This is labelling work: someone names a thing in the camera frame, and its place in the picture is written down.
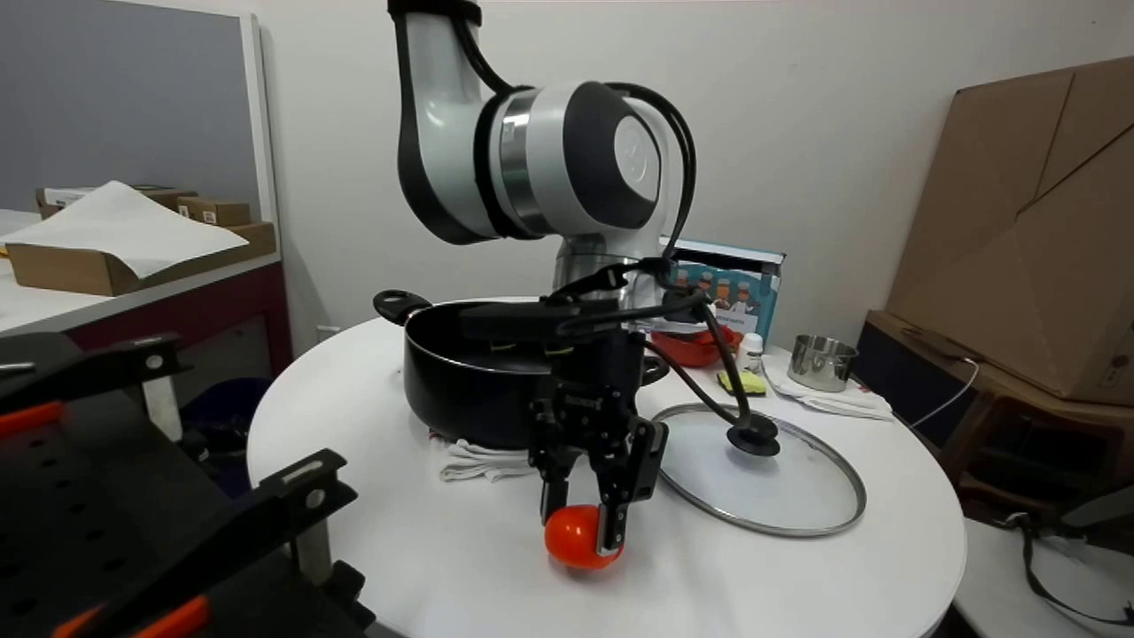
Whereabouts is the flat cardboard tray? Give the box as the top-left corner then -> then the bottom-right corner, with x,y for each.
0,221 -> 278,297

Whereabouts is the blue printed carton box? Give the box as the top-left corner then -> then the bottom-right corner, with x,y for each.
658,239 -> 786,354

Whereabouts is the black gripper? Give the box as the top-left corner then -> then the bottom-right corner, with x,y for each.
524,334 -> 672,558

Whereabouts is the thin white cable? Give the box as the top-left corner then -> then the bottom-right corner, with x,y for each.
908,354 -> 986,434

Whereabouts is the orange toy tomato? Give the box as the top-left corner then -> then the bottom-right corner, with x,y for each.
543,504 -> 629,578

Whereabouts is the red brown desk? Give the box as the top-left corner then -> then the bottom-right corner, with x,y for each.
0,206 -> 297,411

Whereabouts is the grey partition panel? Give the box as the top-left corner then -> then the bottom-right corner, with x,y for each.
0,0 -> 282,229

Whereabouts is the red plastic bowl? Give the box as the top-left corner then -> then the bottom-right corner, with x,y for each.
649,321 -> 749,371

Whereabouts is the yellow green sponge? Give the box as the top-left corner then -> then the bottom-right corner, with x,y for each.
714,370 -> 772,399

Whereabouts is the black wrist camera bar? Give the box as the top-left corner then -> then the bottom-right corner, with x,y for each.
457,289 -> 714,346

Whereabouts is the large cardboard box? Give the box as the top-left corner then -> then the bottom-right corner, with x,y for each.
881,53 -> 1134,406

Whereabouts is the plain white cloth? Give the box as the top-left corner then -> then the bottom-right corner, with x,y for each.
760,351 -> 897,424

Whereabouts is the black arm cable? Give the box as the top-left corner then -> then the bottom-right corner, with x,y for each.
596,78 -> 772,437

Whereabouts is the black stand with orange clamps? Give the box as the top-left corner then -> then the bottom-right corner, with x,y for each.
0,331 -> 381,638

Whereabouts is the dark wooden crate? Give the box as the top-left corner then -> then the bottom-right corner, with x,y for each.
852,307 -> 1134,539

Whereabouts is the dark blue bin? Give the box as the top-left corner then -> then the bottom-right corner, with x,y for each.
172,371 -> 272,488

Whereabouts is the black cooking pot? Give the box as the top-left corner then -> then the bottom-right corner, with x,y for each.
373,288 -> 672,452

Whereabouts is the small cardboard box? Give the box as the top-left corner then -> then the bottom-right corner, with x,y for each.
31,181 -> 257,229

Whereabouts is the glass pot lid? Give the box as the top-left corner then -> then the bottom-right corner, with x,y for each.
649,399 -> 869,541

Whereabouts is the black floor cable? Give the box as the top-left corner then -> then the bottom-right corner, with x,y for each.
1005,512 -> 1134,632

